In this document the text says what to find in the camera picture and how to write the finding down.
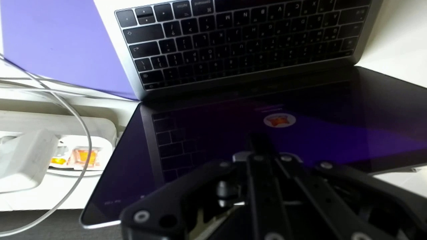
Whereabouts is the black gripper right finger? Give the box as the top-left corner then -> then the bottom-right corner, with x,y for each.
275,153 -> 427,240

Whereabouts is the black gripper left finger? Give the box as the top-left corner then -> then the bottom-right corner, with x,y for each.
120,133 -> 286,240

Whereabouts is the dark grey laptop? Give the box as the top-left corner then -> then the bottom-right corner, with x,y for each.
80,0 -> 427,229

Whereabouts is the white power strip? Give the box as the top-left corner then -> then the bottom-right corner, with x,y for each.
0,111 -> 131,212

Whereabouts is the white power adapter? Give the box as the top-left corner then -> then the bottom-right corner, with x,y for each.
0,129 -> 59,193

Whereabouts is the purple paper sheet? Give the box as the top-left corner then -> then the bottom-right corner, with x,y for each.
1,0 -> 136,99

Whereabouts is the white charger cable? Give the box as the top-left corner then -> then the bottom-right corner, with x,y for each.
0,53 -> 93,239

